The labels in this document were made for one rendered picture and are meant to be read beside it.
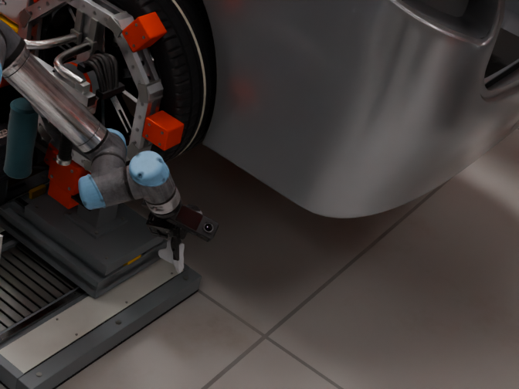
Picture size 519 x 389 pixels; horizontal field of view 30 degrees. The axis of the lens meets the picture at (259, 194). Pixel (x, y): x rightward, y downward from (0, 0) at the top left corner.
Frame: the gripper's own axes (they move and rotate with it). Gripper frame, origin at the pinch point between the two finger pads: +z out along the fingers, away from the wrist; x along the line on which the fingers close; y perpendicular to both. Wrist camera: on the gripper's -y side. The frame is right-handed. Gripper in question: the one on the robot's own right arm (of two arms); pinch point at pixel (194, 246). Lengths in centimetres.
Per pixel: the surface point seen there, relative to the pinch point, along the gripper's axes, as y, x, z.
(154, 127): 36, -43, 22
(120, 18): 48, -64, 0
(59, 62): 59, -44, -1
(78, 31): 63, -61, 6
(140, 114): 41, -46, 20
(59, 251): 82, -24, 83
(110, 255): 62, -26, 80
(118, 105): 56, -55, 33
